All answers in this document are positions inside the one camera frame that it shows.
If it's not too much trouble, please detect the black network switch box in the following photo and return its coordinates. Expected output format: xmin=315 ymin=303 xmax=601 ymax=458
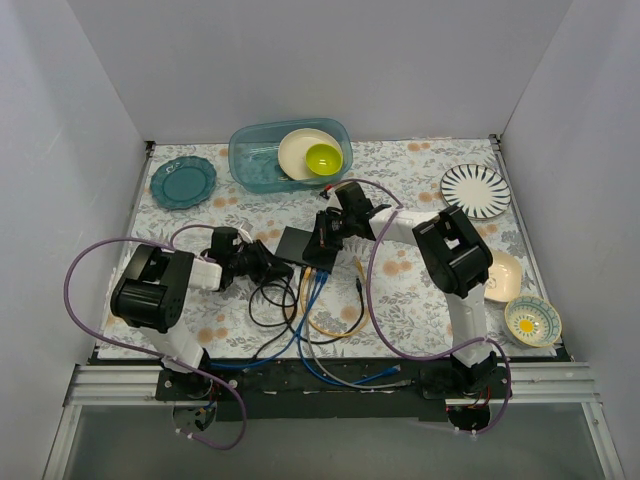
xmin=275 ymin=226 xmax=337 ymax=273

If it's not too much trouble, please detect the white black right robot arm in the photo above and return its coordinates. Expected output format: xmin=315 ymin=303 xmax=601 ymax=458
xmin=302 ymin=181 xmax=497 ymax=398

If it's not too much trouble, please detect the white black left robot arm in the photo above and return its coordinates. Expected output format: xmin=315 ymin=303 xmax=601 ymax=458
xmin=110 ymin=227 xmax=293 ymax=400

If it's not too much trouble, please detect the lime green bowl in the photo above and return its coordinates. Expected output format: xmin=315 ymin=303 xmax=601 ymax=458
xmin=305 ymin=143 xmax=343 ymax=176

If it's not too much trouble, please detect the floral patterned table mat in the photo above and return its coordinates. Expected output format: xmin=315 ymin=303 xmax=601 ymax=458
xmin=98 ymin=138 xmax=557 ymax=360

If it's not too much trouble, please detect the cream round plate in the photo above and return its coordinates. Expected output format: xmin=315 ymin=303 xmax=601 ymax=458
xmin=278 ymin=128 xmax=343 ymax=181

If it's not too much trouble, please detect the blue transparent plastic container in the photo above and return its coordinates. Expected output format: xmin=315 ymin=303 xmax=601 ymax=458
xmin=228 ymin=118 xmax=353 ymax=194

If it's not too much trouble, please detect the teal scalloped plate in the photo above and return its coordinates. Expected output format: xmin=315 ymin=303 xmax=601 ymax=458
xmin=150 ymin=156 xmax=217 ymax=210

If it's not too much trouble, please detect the blue striped white plate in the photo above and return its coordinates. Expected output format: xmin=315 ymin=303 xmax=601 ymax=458
xmin=440 ymin=164 xmax=511 ymax=220

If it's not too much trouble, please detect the cream square panda dish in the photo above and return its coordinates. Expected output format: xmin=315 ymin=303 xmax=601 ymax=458
xmin=485 ymin=249 xmax=523 ymax=303

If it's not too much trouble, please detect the green patterned yellow-centre bowl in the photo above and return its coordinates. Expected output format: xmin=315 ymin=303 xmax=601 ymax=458
xmin=504 ymin=295 xmax=563 ymax=348

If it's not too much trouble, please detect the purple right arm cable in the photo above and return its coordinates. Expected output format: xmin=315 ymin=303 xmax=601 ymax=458
xmin=323 ymin=178 xmax=515 ymax=435

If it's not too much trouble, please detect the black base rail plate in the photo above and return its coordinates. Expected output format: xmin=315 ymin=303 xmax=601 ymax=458
xmin=155 ymin=357 xmax=512 ymax=423

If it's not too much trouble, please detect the grey ethernet cable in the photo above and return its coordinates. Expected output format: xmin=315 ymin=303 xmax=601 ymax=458
xmin=304 ymin=272 xmax=414 ymax=389

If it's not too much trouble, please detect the aluminium frame rail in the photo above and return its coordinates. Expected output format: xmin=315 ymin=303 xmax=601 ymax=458
xmin=64 ymin=362 xmax=601 ymax=406

